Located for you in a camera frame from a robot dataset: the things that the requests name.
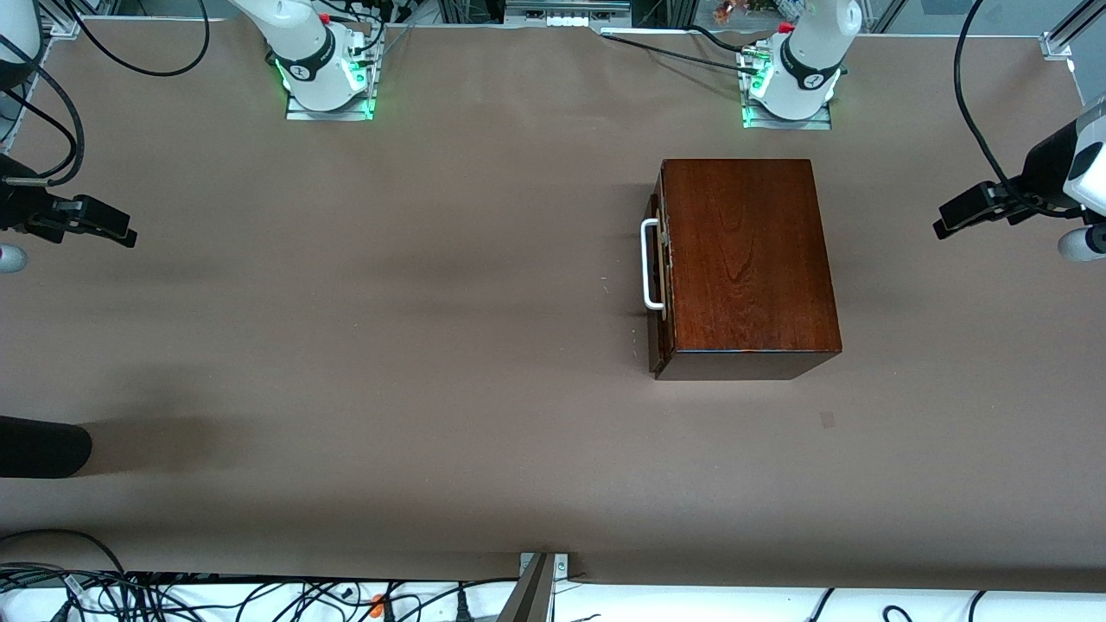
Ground wooden drawer with white handle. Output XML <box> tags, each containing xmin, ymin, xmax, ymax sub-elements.
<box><xmin>640</xmin><ymin>192</ymin><xmax>675</xmax><ymax>374</ymax></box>

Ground black ribbed cylinder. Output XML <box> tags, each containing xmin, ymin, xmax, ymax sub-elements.
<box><xmin>0</xmin><ymin>416</ymin><xmax>92</xmax><ymax>479</ymax></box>

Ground dark brown wooden cabinet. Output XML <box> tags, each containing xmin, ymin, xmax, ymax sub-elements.
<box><xmin>654</xmin><ymin>158</ymin><xmax>843</xmax><ymax>382</ymax></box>

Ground white power strip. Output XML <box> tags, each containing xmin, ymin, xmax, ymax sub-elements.
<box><xmin>505</xmin><ymin>0</ymin><xmax>632</xmax><ymax>27</ymax></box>

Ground aluminium frame profile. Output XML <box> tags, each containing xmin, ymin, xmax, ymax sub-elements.
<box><xmin>35</xmin><ymin>0</ymin><xmax>118</xmax><ymax>40</ymax></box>

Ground black cable loop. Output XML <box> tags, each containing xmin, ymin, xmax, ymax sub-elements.
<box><xmin>0</xmin><ymin>529</ymin><xmax>132</xmax><ymax>597</ymax></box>

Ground thin black table cable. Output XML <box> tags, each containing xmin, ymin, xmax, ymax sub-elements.
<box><xmin>687</xmin><ymin>24</ymin><xmax>761</xmax><ymax>54</ymax></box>

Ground thick black table cable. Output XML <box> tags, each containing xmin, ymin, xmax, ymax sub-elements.
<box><xmin>599</xmin><ymin>30</ymin><xmax>766</xmax><ymax>77</ymax></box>

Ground tangled black cables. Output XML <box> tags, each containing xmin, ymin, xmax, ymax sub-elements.
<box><xmin>0</xmin><ymin>562</ymin><xmax>519</xmax><ymax>622</ymax></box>

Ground aluminium profile post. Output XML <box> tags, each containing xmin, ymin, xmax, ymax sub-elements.
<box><xmin>497</xmin><ymin>551</ymin><xmax>569</xmax><ymax>622</ymax></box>

